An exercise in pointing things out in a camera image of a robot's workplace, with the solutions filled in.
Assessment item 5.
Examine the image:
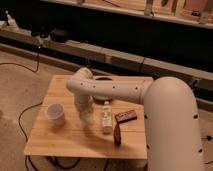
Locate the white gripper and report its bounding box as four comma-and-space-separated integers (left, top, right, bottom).
74, 94, 93, 124

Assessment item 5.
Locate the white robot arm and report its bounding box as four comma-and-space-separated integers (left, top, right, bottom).
66, 68, 205, 171

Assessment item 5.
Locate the green ceramic bowl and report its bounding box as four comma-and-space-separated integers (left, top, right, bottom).
93, 77, 112, 102

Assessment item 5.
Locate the white ceramic cup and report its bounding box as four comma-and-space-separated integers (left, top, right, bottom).
45, 103, 65, 126

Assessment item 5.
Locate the white plastic bottle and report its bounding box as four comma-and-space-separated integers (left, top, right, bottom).
102, 101, 113, 134

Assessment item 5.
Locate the brown rectangular box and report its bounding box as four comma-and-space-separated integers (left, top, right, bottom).
115, 110, 137, 124

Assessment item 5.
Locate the wooden table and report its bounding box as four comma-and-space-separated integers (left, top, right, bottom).
24, 75, 147, 159

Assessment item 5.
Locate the black power adapter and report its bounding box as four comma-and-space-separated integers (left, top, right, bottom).
50, 29, 69, 43

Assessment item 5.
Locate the white spray bottle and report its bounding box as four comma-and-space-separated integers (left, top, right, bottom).
6, 11, 19, 31

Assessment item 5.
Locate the black floor cable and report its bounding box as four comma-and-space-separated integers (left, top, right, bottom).
0, 44, 81, 171

